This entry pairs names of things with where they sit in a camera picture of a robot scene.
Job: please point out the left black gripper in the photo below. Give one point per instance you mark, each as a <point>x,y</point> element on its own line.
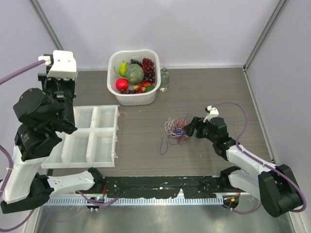
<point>49,81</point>

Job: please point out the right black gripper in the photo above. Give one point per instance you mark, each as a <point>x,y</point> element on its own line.
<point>198,122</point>

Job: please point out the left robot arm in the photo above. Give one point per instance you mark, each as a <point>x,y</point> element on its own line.
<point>43,113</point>

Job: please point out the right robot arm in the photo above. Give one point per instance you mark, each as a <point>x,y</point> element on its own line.
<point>275,186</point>

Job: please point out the white compartment tray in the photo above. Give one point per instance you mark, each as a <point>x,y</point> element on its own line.
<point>93,144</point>

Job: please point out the red apple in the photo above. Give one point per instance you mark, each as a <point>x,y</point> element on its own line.
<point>122,84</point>

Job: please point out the white fruit basket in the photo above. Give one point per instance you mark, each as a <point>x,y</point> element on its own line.
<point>116,60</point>

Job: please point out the clear plastic bottle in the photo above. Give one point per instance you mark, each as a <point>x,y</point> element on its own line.
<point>165,80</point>

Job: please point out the green pear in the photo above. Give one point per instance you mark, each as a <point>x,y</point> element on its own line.
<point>122,69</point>

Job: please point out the green lime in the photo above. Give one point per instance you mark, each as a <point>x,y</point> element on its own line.
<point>149,88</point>

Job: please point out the peach fruit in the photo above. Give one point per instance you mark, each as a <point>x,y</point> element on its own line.
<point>142,86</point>

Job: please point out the dark cherries front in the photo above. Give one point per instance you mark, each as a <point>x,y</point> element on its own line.
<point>130,91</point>

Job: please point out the green melon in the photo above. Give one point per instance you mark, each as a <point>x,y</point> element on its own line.
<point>134,74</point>

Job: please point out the red grape bunch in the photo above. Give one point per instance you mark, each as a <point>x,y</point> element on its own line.
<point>149,70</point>

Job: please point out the dark grape bunch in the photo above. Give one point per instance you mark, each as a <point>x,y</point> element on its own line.
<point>133,61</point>

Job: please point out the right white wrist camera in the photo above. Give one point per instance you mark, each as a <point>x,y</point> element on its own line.
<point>212,112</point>

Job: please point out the slotted cable duct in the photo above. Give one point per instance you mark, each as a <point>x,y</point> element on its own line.
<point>179,200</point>

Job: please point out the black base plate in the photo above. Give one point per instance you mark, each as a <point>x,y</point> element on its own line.
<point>163,187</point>

